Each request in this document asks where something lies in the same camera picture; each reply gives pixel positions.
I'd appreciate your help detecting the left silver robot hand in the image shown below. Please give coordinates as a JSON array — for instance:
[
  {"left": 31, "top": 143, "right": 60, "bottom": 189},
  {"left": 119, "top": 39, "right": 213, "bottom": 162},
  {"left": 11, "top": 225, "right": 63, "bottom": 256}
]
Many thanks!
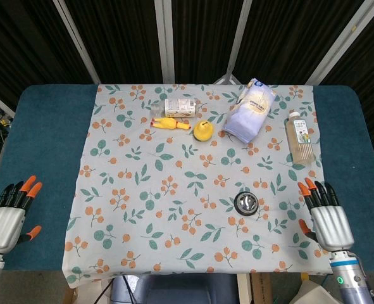
[{"left": 0, "top": 175, "right": 44, "bottom": 254}]

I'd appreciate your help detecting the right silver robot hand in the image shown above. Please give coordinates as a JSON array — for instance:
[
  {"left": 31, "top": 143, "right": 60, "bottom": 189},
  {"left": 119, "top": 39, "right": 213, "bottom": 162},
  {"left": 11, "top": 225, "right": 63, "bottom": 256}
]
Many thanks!
[{"left": 297, "top": 177, "right": 355, "bottom": 253}]

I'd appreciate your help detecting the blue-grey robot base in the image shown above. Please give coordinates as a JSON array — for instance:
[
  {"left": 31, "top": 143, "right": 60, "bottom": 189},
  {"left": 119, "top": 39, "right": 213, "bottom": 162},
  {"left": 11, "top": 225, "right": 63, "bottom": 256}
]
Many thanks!
[{"left": 110, "top": 272, "right": 238, "bottom": 304}]

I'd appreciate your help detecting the white cloth bag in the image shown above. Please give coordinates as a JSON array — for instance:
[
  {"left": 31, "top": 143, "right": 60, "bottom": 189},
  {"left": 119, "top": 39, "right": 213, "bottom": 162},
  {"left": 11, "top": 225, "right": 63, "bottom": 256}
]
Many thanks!
[{"left": 296, "top": 278, "right": 336, "bottom": 304}]

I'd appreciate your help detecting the round metal tin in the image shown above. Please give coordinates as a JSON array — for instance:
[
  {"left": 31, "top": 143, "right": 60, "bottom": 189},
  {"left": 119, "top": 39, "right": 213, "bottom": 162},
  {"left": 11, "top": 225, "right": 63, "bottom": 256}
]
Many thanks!
[{"left": 234, "top": 191, "right": 258, "bottom": 216}]

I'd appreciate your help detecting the tea bottle white cap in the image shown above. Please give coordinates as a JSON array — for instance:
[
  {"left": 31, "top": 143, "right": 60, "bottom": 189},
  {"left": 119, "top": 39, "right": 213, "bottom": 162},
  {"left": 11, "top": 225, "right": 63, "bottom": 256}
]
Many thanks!
[{"left": 284, "top": 110, "right": 315, "bottom": 165}]

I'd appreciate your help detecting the brown cardboard box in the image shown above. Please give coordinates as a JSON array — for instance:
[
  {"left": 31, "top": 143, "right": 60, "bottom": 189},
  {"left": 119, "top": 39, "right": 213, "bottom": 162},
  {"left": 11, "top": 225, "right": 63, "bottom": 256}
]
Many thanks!
[{"left": 249, "top": 272, "right": 273, "bottom": 304}]

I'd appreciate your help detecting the teal covered table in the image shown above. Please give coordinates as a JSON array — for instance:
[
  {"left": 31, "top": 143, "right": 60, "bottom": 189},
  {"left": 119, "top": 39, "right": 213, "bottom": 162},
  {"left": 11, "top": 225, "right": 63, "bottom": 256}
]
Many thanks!
[{"left": 0, "top": 84, "right": 374, "bottom": 273}]

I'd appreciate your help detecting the dark corrugated partition panel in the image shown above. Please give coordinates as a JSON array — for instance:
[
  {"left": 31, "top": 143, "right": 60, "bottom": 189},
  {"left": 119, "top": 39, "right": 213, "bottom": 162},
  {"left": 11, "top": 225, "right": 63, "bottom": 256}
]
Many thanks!
[
  {"left": 65, "top": 0, "right": 165, "bottom": 85},
  {"left": 319, "top": 0, "right": 374, "bottom": 153},
  {"left": 170, "top": 0, "right": 247, "bottom": 85},
  {"left": 0, "top": 0, "right": 94, "bottom": 111},
  {"left": 234, "top": 0, "right": 361, "bottom": 85}
]

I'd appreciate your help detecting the yellow toy pear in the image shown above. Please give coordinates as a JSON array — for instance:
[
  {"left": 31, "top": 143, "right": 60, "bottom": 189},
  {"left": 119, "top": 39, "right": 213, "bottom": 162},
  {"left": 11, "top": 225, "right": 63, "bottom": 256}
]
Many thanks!
[{"left": 192, "top": 120, "right": 215, "bottom": 142}]

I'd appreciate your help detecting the fruit and leaf print tablecloth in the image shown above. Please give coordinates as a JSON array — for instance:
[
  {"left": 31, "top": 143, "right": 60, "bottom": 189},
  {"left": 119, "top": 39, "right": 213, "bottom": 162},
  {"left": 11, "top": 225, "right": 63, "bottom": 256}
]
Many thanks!
[{"left": 61, "top": 82, "right": 333, "bottom": 289}]

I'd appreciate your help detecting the yellow rubber chicken toy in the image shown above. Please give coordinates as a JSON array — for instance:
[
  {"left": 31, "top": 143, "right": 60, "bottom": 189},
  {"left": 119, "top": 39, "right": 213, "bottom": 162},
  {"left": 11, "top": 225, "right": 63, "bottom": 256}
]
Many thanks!
[{"left": 151, "top": 116, "right": 190, "bottom": 131}]

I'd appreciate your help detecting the clear empty labelled bottle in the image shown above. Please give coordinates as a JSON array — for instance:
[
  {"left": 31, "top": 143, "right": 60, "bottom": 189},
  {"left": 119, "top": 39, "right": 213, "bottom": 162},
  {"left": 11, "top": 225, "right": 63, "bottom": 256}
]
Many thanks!
[{"left": 151, "top": 98, "right": 197, "bottom": 118}]

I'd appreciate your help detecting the white partition frame post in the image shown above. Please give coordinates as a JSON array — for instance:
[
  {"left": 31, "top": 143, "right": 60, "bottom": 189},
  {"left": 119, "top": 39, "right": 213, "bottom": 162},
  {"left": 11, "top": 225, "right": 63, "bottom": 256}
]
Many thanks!
[
  {"left": 53, "top": 0, "right": 101, "bottom": 85},
  {"left": 154, "top": 0, "right": 176, "bottom": 85},
  {"left": 213, "top": 0, "right": 254, "bottom": 85},
  {"left": 306, "top": 0, "right": 368, "bottom": 86}
]

